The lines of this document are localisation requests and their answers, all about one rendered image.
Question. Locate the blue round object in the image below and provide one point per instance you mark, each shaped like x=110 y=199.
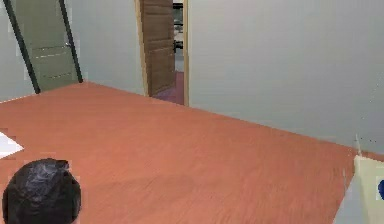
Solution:
x=381 y=189

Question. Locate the cream cabinet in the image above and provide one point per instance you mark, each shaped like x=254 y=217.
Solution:
x=365 y=193

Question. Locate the olive green room door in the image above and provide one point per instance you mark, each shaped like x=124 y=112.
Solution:
x=50 y=43

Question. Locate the white flat object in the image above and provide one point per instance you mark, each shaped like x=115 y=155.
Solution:
x=8 y=145

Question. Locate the brown wooden room door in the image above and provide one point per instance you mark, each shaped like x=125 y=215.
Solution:
x=159 y=46

